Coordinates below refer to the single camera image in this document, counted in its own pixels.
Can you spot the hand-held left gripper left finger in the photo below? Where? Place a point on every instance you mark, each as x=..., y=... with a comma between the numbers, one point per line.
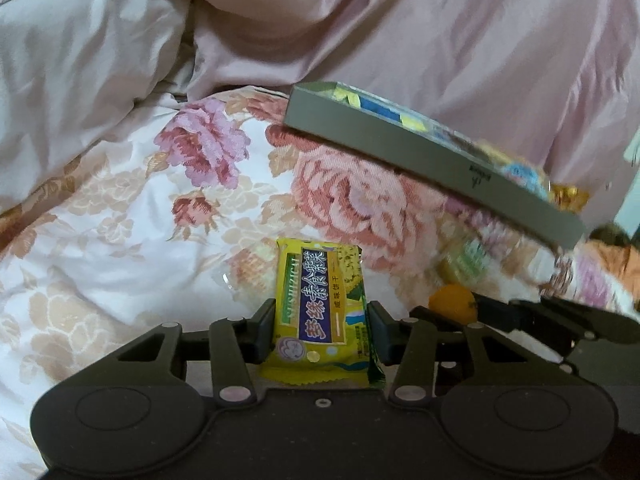
x=267, y=332

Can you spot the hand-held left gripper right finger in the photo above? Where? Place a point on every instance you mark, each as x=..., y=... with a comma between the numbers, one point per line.
x=376, y=335

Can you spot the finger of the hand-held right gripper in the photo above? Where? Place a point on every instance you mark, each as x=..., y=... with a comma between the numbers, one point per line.
x=510, y=312
x=425, y=312

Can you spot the orange round snack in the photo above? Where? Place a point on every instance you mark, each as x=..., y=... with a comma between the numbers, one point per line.
x=450, y=302

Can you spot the yellow cracker packet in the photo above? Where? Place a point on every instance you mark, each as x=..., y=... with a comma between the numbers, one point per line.
x=320, y=305

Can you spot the grey cardboard box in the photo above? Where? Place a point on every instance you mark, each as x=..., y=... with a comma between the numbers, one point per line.
x=425, y=155

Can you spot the green snack packet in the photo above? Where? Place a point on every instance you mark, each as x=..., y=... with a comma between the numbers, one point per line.
x=467, y=260

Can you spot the clear plastic wrapper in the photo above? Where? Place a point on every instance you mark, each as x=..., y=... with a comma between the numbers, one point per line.
x=225, y=280

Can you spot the orange brown patterned cloth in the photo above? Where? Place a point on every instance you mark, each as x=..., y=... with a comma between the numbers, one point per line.
x=615, y=260

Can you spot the gold snack packet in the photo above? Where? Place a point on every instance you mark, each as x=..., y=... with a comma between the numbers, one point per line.
x=570, y=196

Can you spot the pale blue snack packet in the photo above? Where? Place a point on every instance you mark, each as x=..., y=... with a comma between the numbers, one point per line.
x=522, y=175

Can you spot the floral bed sheet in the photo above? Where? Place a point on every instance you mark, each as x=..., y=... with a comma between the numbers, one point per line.
x=125, y=260

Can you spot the blue and yellow snack packet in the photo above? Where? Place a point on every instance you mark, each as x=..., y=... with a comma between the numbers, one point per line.
x=377, y=104

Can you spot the pink satin blanket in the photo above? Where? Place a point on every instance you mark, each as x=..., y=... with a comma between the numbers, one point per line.
x=425, y=25

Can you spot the beige quilt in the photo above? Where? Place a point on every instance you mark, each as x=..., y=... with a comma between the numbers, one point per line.
x=85, y=60

